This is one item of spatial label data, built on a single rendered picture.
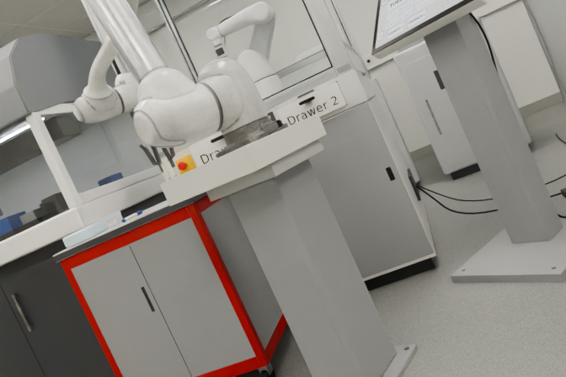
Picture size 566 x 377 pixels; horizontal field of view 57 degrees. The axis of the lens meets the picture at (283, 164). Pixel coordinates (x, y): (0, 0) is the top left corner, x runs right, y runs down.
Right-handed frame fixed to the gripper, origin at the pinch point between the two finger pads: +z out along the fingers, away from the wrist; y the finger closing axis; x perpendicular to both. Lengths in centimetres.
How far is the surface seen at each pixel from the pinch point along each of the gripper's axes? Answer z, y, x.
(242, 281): 49, 11, -15
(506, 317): 87, 88, -43
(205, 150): -1.0, 16.9, -1.1
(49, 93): -57, -47, 41
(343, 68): -9, 82, 19
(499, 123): 35, 122, -10
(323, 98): -1, 69, 20
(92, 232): 9.8, -32.9, -13.8
